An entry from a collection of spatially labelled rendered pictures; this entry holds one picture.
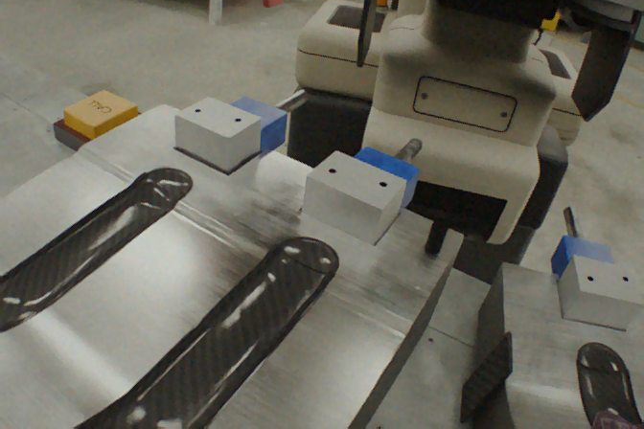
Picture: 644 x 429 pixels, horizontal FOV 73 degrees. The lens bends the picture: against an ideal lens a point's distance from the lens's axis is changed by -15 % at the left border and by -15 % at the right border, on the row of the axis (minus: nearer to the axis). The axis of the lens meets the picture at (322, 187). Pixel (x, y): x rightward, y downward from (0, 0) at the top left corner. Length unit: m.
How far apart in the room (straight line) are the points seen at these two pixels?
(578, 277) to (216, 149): 0.25
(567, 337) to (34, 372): 0.31
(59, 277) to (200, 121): 0.14
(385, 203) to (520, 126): 0.37
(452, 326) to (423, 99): 0.31
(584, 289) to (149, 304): 0.26
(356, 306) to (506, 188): 0.40
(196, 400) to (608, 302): 0.26
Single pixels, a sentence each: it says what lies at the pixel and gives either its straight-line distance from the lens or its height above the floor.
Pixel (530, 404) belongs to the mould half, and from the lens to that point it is 0.30.
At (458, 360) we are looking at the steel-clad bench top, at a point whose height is 0.80.
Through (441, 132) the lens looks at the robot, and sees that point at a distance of 0.62.
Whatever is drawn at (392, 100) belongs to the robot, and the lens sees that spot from 0.62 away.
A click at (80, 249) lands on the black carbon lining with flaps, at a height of 0.88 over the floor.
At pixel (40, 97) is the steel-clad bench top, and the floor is 0.80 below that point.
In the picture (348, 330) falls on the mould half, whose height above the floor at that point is 0.89.
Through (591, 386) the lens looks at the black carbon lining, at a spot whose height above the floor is 0.85.
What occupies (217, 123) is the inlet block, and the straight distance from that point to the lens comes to 0.34.
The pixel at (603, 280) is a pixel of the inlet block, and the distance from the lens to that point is 0.36.
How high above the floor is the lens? 1.09
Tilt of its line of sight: 36 degrees down
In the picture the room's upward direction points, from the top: 8 degrees clockwise
